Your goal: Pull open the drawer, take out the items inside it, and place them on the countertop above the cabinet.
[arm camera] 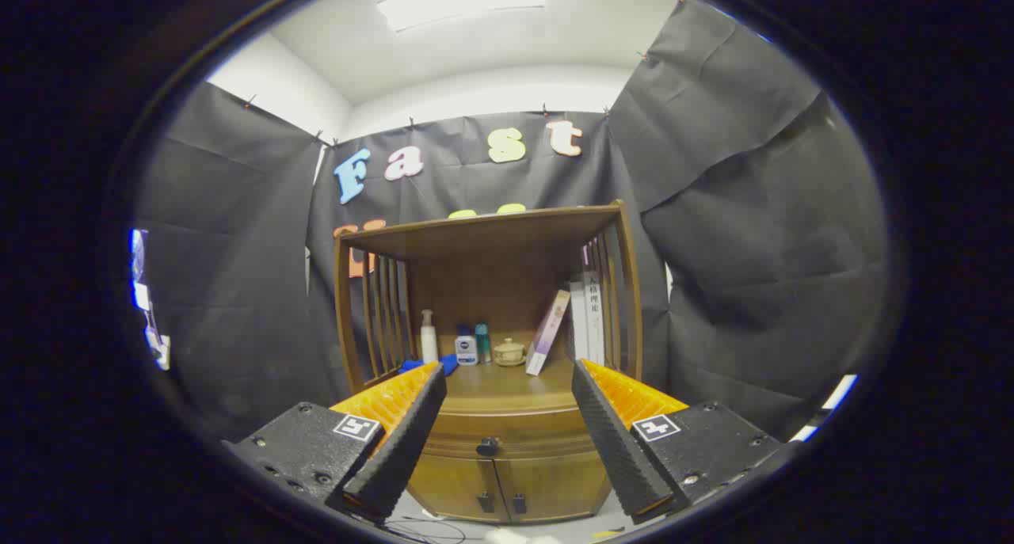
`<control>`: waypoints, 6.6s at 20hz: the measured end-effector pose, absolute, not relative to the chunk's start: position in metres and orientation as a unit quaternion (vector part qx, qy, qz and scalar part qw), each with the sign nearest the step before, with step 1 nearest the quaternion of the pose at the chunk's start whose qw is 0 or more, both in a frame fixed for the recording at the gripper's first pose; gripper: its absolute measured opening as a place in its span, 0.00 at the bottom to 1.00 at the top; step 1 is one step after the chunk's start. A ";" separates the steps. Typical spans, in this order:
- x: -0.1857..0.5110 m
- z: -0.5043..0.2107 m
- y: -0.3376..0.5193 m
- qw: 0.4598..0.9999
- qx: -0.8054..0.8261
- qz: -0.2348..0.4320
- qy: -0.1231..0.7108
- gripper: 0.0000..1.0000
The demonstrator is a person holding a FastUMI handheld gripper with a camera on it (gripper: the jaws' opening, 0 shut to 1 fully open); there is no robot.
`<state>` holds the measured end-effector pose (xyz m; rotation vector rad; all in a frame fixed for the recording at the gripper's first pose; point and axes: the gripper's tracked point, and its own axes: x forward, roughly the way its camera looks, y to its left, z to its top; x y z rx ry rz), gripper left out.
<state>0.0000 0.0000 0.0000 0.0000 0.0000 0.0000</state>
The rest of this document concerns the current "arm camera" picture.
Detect blue cloth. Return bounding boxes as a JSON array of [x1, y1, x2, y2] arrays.
[[398, 355, 459, 377]]

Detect wooden cabinet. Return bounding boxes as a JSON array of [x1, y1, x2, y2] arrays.
[[333, 201, 644, 525]]

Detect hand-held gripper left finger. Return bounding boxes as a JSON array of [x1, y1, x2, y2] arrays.
[[224, 360, 448, 523]]

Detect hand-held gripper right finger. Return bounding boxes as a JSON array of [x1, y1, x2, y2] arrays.
[[570, 359, 789, 524]]

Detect wooden cabinet door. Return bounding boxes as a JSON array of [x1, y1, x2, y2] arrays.
[[494, 453, 612, 523], [406, 453, 497, 523]]

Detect white book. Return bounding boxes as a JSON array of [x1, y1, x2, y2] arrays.
[[583, 271, 607, 367]]

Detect purple book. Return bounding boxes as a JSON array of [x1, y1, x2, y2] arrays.
[[525, 289, 571, 376]]

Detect wooden countertop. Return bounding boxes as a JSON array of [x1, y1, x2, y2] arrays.
[[428, 357, 591, 417]]

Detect black cables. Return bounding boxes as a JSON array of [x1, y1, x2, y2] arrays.
[[380, 515, 468, 544]]

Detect patterned cover book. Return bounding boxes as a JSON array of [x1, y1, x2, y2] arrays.
[[569, 281, 589, 363]]

